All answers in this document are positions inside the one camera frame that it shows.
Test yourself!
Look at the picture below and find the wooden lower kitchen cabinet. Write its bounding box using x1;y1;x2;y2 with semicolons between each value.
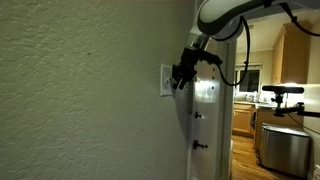
231;102;256;139

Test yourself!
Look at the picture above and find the thin black camera cable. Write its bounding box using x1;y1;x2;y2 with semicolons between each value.
287;113;320;137

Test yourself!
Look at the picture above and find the white door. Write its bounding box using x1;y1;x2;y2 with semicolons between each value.
187;39;224;180

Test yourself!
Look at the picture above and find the wooden upper kitchen cabinet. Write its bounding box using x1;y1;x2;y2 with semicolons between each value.
270;19;313;85

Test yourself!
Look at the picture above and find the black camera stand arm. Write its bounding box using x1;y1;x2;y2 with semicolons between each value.
272;93;320;119

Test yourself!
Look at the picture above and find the dark door handle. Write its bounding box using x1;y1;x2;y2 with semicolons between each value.
192;139;210;151

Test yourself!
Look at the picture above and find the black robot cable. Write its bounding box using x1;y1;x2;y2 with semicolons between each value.
213;1;320;88

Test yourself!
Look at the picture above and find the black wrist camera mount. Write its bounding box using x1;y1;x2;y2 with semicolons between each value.
196;49;224;67

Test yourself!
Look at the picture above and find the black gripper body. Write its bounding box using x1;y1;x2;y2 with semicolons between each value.
171;46;202;82

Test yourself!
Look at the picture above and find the black stereo camera bar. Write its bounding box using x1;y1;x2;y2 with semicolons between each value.
261;84;306;95

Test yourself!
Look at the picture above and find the wooden kitchen cabinet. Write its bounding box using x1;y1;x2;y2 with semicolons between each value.
231;102;256;139
270;19;313;85

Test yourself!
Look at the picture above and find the stainless steel trash can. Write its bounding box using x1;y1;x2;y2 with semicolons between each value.
258;122;313;180

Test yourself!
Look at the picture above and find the white double switch plate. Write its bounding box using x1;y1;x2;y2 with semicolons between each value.
159;63;175;98

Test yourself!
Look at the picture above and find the white door frame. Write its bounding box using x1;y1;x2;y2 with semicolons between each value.
217;39;238;180

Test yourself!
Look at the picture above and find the dark kitchen window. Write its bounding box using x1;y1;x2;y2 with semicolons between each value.
234;64;263;94

